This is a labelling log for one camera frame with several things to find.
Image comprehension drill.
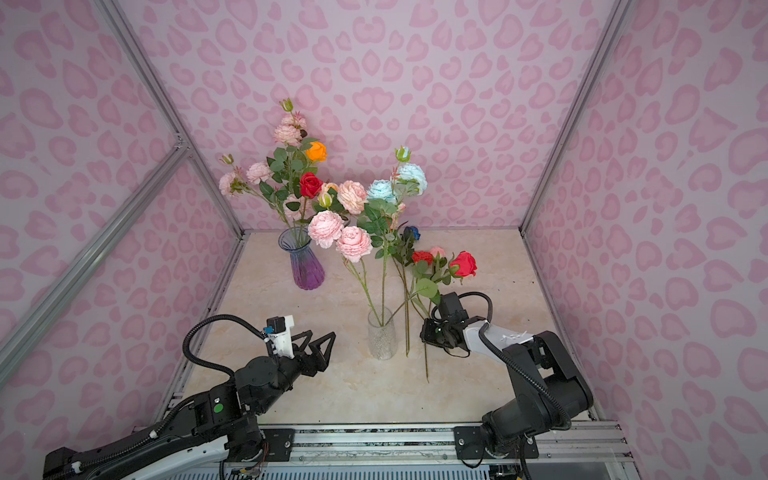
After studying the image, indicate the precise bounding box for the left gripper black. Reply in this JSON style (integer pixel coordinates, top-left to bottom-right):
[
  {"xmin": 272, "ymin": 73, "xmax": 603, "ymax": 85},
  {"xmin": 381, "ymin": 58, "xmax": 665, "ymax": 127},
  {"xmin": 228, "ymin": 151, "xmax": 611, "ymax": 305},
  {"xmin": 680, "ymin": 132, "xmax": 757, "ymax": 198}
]
[{"xmin": 256, "ymin": 329, "xmax": 336, "ymax": 416}]

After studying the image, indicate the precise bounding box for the clear glass cylinder vase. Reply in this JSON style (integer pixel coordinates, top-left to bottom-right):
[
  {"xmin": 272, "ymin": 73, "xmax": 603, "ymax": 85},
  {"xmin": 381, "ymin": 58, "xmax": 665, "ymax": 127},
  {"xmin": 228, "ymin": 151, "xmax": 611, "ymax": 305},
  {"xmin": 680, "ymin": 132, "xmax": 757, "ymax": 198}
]
[{"xmin": 367, "ymin": 307, "xmax": 397, "ymax": 360}]

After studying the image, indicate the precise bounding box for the large red rose stem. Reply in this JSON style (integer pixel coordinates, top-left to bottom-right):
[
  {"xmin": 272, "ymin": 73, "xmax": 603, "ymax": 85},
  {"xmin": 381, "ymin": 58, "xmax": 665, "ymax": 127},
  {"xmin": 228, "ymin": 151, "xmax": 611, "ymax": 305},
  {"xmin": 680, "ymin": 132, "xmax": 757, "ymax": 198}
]
[
  {"xmin": 299, "ymin": 172, "xmax": 324, "ymax": 222},
  {"xmin": 406, "ymin": 251, "xmax": 477, "ymax": 320}
]

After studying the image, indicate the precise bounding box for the pink rose stem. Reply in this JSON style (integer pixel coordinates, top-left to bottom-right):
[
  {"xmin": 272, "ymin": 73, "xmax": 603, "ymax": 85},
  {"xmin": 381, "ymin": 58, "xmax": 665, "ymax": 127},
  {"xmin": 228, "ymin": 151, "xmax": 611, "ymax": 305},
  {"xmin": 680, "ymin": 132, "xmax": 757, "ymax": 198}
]
[{"xmin": 429, "ymin": 247, "xmax": 447, "ymax": 265}]

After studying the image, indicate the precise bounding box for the purple glass vase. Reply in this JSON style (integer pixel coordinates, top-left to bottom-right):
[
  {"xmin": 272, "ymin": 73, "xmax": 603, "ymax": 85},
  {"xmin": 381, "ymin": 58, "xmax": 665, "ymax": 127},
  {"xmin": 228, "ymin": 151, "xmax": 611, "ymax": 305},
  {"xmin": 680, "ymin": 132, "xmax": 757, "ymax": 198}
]
[{"xmin": 278, "ymin": 227, "xmax": 325, "ymax": 290}]

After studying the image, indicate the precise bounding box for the blue rose stem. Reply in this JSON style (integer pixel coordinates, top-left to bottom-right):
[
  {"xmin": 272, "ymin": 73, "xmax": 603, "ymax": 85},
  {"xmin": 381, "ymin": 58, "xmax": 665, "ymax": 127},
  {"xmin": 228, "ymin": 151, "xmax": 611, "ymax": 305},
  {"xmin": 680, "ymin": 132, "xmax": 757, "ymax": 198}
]
[{"xmin": 394, "ymin": 223, "xmax": 420, "ymax": 357}]

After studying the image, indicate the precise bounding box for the small mixed roses spray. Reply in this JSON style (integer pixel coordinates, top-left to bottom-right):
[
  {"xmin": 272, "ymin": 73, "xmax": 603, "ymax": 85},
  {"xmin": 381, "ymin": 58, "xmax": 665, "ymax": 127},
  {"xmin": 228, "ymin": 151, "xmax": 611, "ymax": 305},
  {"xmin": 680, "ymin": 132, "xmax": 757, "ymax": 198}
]
[{"xmin": 308, "ymin": 211, "xmax": 380, "ymax": 310}]

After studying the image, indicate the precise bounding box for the teal peony branch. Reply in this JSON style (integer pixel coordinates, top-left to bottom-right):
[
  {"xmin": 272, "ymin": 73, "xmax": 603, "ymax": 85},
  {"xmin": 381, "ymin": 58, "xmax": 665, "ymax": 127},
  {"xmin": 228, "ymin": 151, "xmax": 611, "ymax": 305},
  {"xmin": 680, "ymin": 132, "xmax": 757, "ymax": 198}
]
[{"xmin": 357, "ymin": 145, "xmax": 428, "ymax": 327}]

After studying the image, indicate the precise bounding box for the orange rose stem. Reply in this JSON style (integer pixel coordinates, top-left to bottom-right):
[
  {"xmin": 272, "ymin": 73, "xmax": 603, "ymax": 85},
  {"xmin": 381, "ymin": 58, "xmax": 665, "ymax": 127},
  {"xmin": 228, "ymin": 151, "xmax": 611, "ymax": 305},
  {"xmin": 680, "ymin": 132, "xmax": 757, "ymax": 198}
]
[{"xmin": 267, "ymin": 138, "xmax": 327, "ymax": 227}]

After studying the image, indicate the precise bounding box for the pink peony branch with bud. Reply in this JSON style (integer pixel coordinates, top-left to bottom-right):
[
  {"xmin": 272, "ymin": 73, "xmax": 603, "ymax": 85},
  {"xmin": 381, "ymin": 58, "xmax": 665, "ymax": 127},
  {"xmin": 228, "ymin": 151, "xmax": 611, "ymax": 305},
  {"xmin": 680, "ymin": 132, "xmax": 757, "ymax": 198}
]
[{"xmin": 218, "ymin": 154, "xmax": 290, "ymax": 225}]

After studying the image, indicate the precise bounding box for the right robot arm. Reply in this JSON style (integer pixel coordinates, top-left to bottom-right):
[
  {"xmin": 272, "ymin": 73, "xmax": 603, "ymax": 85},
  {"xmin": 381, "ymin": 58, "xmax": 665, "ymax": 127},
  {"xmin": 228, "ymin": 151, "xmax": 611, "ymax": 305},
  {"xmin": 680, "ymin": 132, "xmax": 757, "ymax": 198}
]
[{"xmin": 420, "ymin": 292, "xmax": 594, "ymax": 461}]

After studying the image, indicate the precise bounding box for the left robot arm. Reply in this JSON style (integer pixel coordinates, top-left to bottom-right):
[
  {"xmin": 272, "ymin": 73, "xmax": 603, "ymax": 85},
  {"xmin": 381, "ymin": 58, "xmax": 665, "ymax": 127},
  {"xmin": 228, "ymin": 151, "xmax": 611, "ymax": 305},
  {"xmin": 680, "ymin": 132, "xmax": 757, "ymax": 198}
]
[{"xmin": 43, "ymin": 331, "xmax": 336, "ymax": 479}]

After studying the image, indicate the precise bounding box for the small pink peony sprig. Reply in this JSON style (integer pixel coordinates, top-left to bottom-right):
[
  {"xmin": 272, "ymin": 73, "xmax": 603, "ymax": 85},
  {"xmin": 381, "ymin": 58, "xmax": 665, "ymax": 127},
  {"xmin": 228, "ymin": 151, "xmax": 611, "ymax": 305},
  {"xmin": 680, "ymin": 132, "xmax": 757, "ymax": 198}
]
[{"xmin": 273, "ymin": 98, "xmax": 307, "ymax": 147}]

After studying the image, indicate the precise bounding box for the right black corrugated cable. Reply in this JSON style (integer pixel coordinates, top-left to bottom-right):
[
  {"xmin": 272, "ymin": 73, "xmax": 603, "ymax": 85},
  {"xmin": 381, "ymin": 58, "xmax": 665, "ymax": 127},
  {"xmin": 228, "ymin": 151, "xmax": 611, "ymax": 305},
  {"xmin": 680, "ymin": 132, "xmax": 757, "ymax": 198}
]
[{"xmin": 458, "ymin": 291, "xmax": 572, "ymax": 432}]

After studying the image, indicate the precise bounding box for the black corrugated cable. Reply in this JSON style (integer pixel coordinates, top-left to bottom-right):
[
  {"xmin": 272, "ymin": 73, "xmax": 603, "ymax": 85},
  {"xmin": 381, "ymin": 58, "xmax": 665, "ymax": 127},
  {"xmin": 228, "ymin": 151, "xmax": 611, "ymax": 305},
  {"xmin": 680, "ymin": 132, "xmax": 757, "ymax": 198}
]
[
  {"xmin": 181, "ymin": 313, "xmax": 268, "ymax": 380},
  {"xmin": 458, "ymin": 291, "xmax": 572, "ymax": 432}
]

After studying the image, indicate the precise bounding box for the left black corrugated cable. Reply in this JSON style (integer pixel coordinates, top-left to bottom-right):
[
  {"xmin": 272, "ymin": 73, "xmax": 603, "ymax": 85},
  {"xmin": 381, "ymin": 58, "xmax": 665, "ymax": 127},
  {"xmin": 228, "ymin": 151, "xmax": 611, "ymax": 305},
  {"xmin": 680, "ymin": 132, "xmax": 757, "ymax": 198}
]
[{"xmin": 181, "ymin": 313, "xmax": 268, "ymax": 380}]

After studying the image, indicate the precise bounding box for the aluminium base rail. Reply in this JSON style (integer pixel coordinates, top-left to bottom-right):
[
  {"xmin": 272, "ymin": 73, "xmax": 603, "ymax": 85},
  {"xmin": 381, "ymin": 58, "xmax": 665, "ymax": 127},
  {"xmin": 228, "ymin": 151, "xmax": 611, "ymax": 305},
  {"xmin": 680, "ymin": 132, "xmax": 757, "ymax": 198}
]
[{"xmin": 110, "ymin": 419, "xmax": 640, "ymax": 480}]

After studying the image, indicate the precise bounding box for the diagonal aluminium frame strut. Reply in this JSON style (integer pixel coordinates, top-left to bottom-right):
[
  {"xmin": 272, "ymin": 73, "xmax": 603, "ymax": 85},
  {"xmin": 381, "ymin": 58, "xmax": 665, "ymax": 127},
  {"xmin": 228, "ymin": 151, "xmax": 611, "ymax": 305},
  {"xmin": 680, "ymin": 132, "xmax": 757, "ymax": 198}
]
[{"xmin": 1, "ymin": 143, "xmax": 188, "ymax": 385}]

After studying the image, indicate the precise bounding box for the right aluminium frame strut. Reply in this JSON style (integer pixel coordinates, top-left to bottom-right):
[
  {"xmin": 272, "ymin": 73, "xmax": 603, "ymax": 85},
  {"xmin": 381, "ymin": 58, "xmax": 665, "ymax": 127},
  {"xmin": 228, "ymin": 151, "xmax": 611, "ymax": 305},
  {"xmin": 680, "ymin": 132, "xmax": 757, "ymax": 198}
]
[{"xmin": 519, "ymin": 0, "xmax": 637, "ymax": 238}]

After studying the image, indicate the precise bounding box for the left aluminium frame strut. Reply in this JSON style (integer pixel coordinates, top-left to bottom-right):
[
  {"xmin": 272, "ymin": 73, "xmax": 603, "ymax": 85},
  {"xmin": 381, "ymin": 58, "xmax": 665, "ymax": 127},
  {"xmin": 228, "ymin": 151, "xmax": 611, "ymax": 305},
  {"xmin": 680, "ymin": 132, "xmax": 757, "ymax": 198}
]
[{"xmin": 94, "ymin": 0, "xmax": 245, "ymax": 239}]

